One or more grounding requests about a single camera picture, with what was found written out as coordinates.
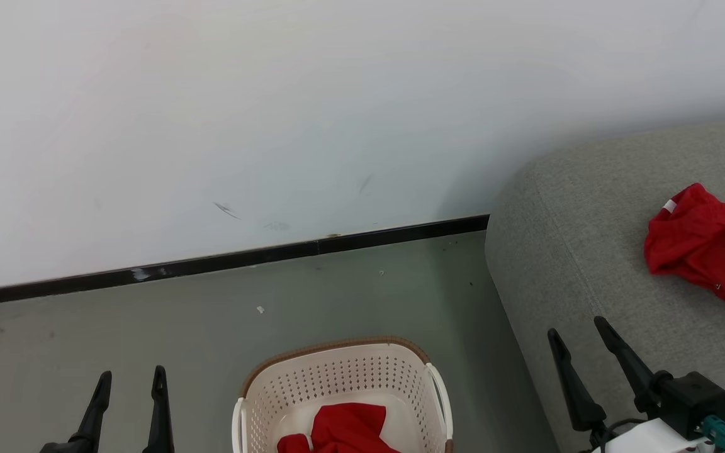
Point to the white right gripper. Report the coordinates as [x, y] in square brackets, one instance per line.
[652, 440]

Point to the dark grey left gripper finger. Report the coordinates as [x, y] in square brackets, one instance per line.
[160, 421]
[95, 421]

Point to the red garment with white stripe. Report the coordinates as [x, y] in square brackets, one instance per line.
[696, 245]

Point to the red and white garment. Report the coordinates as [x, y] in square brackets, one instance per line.
[350, 431]

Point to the grey fabric sofa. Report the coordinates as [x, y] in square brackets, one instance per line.
[589, 251]

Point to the cream perforated laundry basket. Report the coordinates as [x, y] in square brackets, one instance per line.
[337, 377]

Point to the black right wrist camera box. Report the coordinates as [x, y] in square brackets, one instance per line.
[696, 402]

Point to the black wall baseboard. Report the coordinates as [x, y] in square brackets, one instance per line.
[211, 261]

